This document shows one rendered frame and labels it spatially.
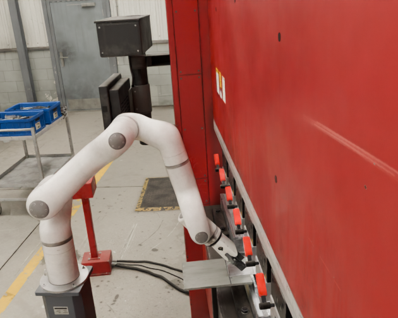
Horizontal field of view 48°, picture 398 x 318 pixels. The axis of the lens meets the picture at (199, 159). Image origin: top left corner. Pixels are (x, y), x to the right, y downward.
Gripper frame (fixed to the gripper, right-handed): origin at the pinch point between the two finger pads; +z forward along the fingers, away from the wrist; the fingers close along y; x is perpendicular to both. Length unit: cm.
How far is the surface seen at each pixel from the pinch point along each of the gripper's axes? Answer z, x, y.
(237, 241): 10.3, 3.5, 31.5
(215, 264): -3.4, 9.7, 4.9
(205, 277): -6.7, 13.5, -3.5
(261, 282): -22, -15, -51
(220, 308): 6.3, 17.6, -6.8
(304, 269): -37, -32, -78
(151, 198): 45, 105, 289
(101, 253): 13, 126, 168
